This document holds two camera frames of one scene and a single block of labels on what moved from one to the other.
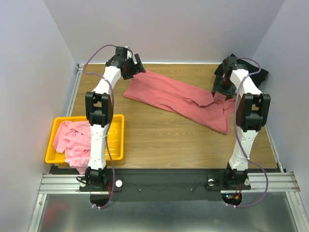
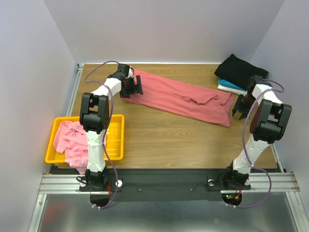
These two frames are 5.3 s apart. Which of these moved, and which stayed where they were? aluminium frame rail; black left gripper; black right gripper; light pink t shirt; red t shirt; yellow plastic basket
Moved: black left gripper; black right gripper
Stayed: red t shirt; light pink t shirt; aluminium frame rail; yellow plastic basket
